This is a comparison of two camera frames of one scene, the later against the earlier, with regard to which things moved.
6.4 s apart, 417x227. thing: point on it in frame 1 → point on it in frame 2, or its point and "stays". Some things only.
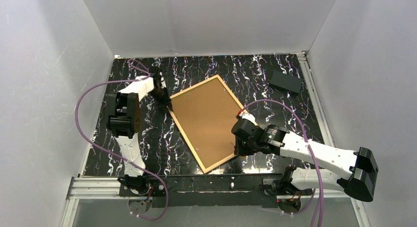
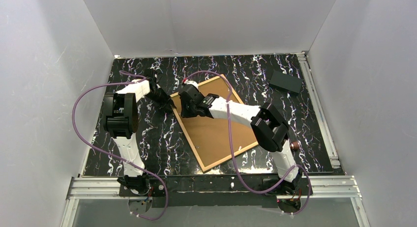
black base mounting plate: (215, 191) stays
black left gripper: (161, 94) stays
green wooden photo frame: (206, 113) stays
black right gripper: (240, 144) → (188, 106)
